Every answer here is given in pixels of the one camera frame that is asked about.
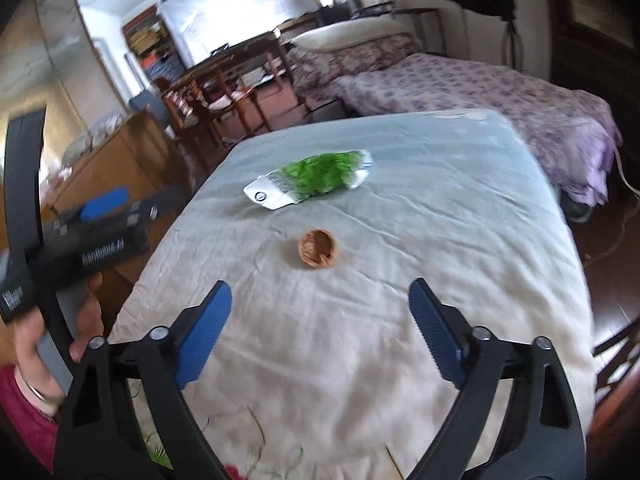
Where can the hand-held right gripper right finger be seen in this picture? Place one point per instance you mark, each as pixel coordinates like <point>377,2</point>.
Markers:
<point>435,335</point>

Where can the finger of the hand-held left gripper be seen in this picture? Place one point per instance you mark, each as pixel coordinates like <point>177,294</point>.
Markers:
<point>105,205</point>

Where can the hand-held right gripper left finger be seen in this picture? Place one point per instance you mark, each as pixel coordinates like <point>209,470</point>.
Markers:
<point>205,335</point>

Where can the brown walnut shell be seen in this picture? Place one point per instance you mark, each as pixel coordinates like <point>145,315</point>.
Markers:
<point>317,250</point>

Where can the person's left forearm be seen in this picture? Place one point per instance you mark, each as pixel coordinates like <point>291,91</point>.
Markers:
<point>25,425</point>

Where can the person's left hand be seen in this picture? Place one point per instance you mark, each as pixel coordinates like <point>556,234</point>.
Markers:
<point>92,320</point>

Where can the wooden cabinet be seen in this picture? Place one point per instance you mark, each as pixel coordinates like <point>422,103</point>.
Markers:
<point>115,160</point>

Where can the cartoon print quilt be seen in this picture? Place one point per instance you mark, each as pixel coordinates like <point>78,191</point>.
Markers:
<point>350,310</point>

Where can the silver bangle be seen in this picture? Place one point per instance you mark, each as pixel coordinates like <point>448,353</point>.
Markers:
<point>37,394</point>

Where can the wooden armchair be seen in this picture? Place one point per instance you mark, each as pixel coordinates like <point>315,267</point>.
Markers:
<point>215,105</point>

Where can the glass display cabinet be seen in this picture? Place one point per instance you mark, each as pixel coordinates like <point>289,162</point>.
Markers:
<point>60,50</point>

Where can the shelf with boxes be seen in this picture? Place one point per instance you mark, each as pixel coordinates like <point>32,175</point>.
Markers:
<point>150,40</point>

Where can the dark wooden chair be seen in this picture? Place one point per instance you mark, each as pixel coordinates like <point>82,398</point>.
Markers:
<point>620,360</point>

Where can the green white drink carton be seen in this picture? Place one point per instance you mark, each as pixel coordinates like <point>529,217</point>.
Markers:
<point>320,175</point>

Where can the wooden table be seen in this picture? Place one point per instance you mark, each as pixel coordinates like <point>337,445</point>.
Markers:
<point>240,50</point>

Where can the white plastic sheet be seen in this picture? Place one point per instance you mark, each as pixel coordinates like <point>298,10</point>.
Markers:
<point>235,10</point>

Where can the lilac ruffled cloth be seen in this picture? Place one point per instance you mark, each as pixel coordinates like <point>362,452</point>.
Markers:
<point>595,160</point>

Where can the purple floral bedsheet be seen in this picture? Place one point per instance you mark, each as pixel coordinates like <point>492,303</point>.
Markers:
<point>475,90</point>

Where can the folded floral quilt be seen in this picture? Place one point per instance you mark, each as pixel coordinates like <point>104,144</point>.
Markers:
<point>350,65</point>

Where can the white pillow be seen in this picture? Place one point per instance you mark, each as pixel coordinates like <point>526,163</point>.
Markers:
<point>345,35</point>

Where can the round black side table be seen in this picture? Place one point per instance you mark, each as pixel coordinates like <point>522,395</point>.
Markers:
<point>415,10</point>

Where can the framed landscape painting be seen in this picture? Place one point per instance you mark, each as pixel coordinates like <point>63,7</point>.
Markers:
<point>595,0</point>

